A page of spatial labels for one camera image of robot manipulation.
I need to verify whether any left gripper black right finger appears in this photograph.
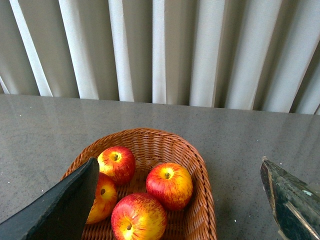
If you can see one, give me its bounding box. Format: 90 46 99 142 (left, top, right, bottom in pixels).
260 156 320 240

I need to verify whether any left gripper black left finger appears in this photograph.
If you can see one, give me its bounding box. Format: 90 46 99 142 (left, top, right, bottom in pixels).
0 157 99 240

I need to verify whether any red yellow apple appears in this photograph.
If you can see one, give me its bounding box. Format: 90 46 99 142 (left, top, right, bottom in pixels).
97 145 136 186
111 192 167 240
86 172 118 225
146 162 193 211

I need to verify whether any red yellow apple behind finger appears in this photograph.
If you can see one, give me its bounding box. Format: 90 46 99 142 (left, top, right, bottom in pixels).
86 172 118 225

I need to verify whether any red yellow apple in basket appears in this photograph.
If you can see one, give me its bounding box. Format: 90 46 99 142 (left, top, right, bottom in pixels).
146 162 193 211

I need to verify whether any white pleated curtain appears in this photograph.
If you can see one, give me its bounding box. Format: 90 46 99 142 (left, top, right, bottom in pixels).
0 0 320 115

